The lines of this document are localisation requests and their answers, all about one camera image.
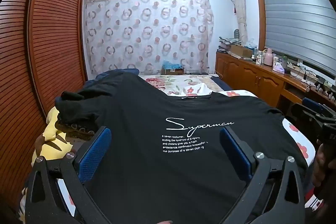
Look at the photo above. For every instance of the navy cloth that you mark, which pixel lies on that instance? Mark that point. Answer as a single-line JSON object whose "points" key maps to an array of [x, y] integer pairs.
{"points": [[118, 72]]}

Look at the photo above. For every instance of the cardboard box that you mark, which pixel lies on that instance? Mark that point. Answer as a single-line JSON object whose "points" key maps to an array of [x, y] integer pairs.
{"points": [[240, 50]]}

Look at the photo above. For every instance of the person's right hand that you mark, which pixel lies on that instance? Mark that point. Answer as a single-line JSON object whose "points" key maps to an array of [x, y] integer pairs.
{"points": [[321, 166]]}

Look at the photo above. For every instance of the pink thermos jug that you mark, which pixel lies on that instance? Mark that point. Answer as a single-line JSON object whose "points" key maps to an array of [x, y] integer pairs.
{"points": [[268, 57]]}

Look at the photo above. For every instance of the pink tissue bag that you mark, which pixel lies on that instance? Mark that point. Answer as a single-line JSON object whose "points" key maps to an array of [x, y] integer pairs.
{"points": [[278, 67]]}

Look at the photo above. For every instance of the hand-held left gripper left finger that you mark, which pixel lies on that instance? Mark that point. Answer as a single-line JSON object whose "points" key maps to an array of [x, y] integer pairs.
{"points": [[94, 153]]}

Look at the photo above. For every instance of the box with blue contents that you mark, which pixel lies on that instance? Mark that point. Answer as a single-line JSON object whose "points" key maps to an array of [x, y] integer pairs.
{"points": [[172, 67]]}

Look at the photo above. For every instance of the wooden sideboard cabinet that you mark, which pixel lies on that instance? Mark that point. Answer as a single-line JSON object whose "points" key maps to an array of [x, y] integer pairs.
{"points": [[252, 77]]}

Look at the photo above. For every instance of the wooden slatted wardrobe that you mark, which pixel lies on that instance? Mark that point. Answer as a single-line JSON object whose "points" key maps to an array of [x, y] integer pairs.
{"points": [[52, 29]]}

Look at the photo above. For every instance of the stack of folded cloths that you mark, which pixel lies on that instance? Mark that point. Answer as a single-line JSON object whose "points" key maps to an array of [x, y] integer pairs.
{"points": [[229, 41]]}

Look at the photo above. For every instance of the black printed t-shirt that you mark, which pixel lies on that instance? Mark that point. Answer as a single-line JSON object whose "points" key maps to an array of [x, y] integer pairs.
{"points": [[157, 108]]}

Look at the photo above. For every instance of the circle patterned wall curtain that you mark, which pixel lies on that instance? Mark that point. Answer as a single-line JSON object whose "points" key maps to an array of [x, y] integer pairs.
{"points": [[147, 29]]}

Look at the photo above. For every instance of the grey window blind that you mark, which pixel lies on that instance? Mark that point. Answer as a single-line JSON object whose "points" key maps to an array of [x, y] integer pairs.
{"points": [[296, 16]]}

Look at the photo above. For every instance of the beige window curtain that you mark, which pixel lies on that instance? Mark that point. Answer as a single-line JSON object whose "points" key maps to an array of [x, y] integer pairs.
{"points": [[240, 3]]}

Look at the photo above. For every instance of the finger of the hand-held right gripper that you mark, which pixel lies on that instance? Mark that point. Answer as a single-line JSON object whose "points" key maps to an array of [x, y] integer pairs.
{"points": [[312, 104], [299, 113]]}

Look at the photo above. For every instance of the strawberry print sheet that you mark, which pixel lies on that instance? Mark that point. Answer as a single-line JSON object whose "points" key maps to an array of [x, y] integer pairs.
{"points": [[302, 150]]}

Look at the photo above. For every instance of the green bottle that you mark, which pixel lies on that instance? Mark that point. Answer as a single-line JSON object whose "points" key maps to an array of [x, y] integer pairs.
{"points": [[284, 60]]}

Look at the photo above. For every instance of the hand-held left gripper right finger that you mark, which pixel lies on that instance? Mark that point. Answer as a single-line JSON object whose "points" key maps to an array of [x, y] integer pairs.
{"points": [[233, 150]]}

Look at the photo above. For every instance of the black flat device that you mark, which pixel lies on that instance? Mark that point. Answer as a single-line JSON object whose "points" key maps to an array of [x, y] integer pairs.
{"points": [[197, 73]]}

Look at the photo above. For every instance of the yellow plush toy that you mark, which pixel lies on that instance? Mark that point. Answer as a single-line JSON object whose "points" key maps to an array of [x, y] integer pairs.
{"points": [[52, 129]]}

